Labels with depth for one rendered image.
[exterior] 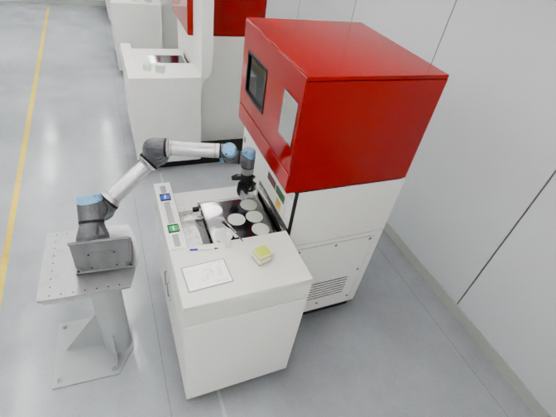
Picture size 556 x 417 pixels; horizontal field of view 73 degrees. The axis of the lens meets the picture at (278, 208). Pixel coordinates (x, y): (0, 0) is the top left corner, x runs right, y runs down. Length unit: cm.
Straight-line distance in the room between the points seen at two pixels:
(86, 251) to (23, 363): 110
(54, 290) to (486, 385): 272
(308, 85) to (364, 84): 27
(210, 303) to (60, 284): 74
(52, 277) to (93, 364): 81
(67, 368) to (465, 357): 265
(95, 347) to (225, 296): 126
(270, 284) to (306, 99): 84
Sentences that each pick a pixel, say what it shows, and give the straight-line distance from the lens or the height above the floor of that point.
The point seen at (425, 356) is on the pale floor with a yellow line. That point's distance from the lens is 307.
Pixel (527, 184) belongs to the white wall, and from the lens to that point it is 277.
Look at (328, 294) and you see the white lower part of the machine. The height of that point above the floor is 21.
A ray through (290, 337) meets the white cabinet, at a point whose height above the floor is 46.
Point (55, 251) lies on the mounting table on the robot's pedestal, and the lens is 223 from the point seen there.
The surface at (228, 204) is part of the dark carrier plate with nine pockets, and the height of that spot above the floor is 90.
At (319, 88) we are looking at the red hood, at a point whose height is 177.
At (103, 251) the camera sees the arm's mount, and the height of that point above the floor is 96.
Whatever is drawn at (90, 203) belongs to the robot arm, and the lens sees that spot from 202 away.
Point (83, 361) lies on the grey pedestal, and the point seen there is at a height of 1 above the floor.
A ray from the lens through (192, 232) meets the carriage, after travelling 212.
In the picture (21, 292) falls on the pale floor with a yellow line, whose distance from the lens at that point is 323.
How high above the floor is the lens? 237
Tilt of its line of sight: 40 degrees down
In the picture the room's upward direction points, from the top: 10 degrees clockwise
